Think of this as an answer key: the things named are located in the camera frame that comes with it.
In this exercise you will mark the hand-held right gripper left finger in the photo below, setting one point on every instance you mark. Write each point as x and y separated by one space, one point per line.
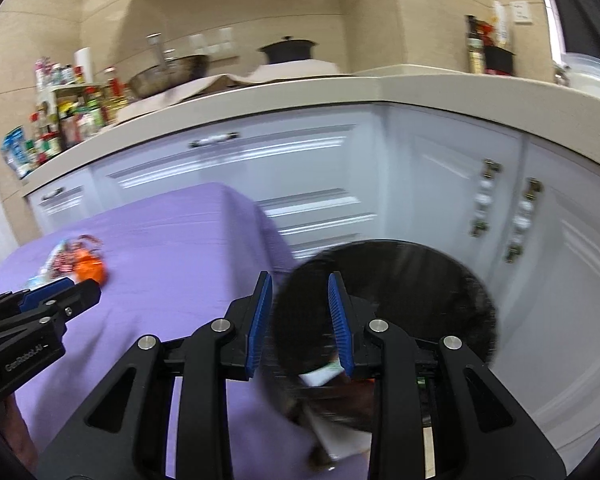
261 320

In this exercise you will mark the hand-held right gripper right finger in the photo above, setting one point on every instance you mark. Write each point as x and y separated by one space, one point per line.
341 325

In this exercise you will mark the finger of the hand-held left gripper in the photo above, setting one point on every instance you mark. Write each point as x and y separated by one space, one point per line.
47 290
82 292

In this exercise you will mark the clear plastic wrapper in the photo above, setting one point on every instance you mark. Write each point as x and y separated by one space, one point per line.
37 280

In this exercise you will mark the small orange plastic bag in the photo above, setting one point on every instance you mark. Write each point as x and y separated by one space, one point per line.
90 267

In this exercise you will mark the red plaid ribbon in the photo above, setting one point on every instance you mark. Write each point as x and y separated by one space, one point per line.
67 257

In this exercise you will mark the white green tube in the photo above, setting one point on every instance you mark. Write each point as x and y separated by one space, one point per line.
320 376

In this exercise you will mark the black trash bin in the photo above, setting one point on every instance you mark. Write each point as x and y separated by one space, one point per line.
420 280

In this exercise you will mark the person's left hand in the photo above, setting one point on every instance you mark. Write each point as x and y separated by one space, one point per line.
15 425

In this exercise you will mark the purple tablecloth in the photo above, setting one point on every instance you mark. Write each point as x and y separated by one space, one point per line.
170 245

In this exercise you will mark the blue white packet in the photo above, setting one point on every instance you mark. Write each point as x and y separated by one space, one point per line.
15 152

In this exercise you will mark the white kitchen cabinet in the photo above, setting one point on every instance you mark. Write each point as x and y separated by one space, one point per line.
330 160

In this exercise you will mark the group of condiment bottles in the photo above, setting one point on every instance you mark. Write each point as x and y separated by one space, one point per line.
75 120

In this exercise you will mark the yellow cooking oil bottle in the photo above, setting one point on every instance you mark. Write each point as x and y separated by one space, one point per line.
120 102

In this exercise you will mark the white condiment rack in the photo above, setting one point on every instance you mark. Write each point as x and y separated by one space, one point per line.
67 89

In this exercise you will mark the white paper towel roll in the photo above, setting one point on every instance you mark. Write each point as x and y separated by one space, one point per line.
83 65

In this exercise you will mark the beige stove cover cloth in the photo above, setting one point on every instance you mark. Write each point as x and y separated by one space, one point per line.
200 87

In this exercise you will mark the steel wok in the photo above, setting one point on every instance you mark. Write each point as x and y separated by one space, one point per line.
170 72

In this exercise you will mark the black cooking pot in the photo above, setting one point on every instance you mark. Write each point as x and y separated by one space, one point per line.
287 52

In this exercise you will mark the dark olive oil bottle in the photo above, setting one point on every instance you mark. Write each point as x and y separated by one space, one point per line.
476 50

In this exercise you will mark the black utensil holder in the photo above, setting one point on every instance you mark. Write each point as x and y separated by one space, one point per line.
500 60

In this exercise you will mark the white plastic container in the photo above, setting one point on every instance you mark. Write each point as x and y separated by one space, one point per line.
592 82

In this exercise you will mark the white wall switch plate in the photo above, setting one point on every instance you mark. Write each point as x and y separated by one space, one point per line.
215 40

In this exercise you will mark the white wall socket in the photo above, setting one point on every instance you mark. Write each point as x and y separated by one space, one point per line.
522 11

